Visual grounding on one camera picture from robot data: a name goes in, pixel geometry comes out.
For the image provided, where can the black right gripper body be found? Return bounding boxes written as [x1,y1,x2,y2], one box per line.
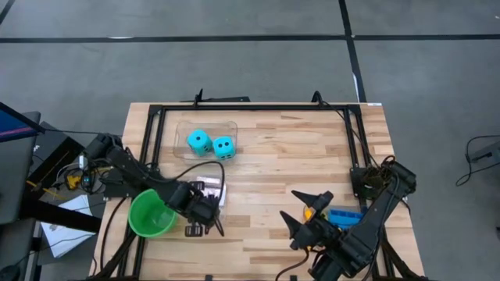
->
[290,190,341,251]

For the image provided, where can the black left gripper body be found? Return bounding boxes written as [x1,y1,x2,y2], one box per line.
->
[170,182,220,228]

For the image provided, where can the long blue building block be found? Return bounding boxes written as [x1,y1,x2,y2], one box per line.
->
[328,208,366,229]

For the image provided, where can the teal foam die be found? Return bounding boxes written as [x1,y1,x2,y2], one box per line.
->
[212,135,237,161]
[186,129,214,158]

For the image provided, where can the narrow clear plastic bin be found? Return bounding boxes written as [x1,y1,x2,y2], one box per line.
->
[187,173,228,226]

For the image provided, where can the green plastic bucket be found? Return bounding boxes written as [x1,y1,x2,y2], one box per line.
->
[127,188,179,239]

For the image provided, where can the white paper sheets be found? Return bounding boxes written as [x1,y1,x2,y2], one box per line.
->
[40,194,97,258]

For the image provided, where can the black equipment case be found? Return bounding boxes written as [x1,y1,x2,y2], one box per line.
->
[27,121,86,188]

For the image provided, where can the dark blue monitor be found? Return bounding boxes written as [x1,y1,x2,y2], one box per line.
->
[0,101,46,144]

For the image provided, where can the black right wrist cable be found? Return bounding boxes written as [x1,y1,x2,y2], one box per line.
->
[274,249,313,281]

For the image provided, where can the black bracket with bar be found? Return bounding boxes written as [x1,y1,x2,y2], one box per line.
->
[181,88,251,107]

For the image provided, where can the black metal table frame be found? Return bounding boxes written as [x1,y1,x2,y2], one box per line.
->
[132,103,382,281]

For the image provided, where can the black floor cable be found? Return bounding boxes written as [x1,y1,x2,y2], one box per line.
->
[455,134,500,187]

